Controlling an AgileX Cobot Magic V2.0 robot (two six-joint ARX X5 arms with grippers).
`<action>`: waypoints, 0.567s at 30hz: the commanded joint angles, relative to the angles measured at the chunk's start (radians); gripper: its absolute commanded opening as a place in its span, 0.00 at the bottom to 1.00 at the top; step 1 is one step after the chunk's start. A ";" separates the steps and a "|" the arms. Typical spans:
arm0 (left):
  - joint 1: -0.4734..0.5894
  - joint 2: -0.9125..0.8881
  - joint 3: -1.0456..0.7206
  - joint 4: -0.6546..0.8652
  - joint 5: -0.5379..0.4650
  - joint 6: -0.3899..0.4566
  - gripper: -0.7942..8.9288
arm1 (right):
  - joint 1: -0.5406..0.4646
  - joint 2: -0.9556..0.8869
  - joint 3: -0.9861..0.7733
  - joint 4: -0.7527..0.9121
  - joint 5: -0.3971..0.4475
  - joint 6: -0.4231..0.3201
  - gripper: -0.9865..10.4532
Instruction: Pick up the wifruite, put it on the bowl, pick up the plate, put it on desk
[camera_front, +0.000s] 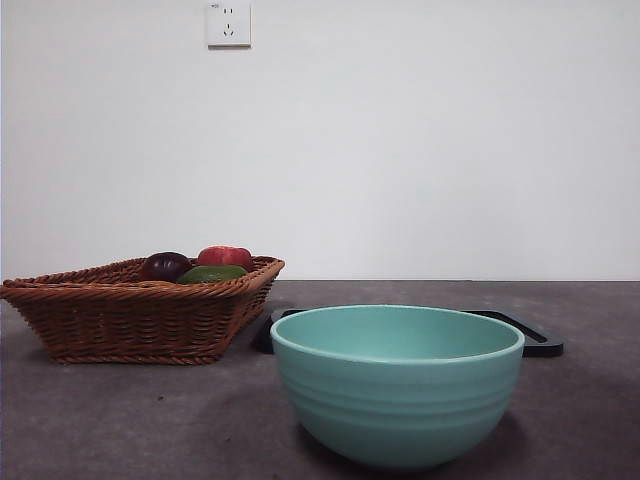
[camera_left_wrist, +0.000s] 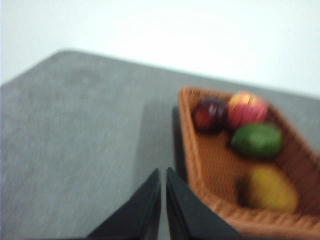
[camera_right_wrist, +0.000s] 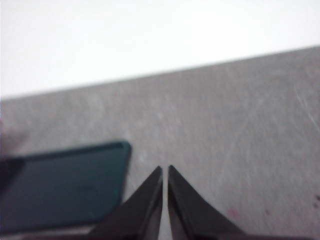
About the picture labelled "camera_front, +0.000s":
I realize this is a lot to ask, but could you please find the teal ribbed bowl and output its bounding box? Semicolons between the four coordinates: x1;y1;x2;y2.
269;303;526;474

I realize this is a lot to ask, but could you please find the red apple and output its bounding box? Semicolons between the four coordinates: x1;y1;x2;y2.
196;245;254;274

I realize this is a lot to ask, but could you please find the green avocado-like fruit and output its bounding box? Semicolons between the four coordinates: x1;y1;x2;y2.
175;264;250;286

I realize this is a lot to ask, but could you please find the dark purple round fruit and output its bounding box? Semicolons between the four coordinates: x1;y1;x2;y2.
138;251;194;284

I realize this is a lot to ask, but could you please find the brown wicker basket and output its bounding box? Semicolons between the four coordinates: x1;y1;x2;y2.
0;255;286;365

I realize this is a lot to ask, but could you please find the black rectangular tray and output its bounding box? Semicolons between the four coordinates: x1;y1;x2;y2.
252;307;565;359

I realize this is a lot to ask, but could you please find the white wall socket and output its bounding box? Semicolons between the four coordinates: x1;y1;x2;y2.
207;0;253;50

